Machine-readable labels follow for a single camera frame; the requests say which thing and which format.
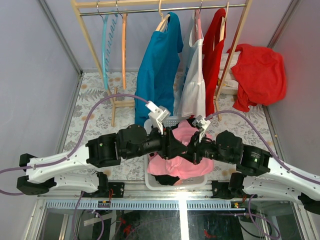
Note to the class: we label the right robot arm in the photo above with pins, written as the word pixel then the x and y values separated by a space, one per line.
pixel 257 171

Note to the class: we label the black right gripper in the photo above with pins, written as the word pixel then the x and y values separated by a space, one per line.
pixel 195 147

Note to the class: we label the red hanging t shirt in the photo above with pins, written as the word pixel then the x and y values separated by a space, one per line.
pixel 212 49

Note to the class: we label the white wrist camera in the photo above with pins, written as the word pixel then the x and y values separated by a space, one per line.
pixel 201 124
pixel 157 114

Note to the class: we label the white folded cloth stack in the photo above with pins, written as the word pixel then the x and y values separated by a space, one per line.
pixel 230 81

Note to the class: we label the black garment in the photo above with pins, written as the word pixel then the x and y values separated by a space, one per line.
pixel 166 179

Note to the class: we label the white t shirt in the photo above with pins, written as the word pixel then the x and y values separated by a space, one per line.
pixel 190 95

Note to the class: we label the pink t shirt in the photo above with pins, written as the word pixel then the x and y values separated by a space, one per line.
pixel 179 166

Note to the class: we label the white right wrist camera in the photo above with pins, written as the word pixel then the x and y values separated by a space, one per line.
pixel 201 124

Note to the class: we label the white laundry basket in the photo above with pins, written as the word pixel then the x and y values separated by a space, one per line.
pixel 150 180

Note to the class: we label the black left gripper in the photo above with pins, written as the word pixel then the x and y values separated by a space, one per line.
pixel 167 148

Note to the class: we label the red cloth pile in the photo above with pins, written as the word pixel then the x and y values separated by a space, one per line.
pixel 260 73

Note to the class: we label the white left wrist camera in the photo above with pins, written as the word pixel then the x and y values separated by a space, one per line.
pixel 157 114

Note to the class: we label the pink hanger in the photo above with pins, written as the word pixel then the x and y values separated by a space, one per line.
pixel 197 23

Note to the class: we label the orange hanger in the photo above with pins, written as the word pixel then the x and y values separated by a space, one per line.
pixel 124 17

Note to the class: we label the light blue hanger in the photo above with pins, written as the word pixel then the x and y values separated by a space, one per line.
pixel 108 32

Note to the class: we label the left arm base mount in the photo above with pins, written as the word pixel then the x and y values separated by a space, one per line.
pixel 116 189

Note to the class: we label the teal t shirt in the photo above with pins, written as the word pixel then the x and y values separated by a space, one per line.
pixel 157 72

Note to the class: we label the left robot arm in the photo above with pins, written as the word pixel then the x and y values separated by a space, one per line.
pixel 79 170

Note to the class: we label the cream wooden hanger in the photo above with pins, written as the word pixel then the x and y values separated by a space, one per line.
pixel 163 19

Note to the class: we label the wooden hanger right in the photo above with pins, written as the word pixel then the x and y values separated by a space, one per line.
pixel 223 23

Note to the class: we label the floral mat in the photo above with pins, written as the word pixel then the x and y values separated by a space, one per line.
pixel 92 90

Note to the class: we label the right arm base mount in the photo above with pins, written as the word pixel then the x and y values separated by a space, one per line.
pixel 221 189

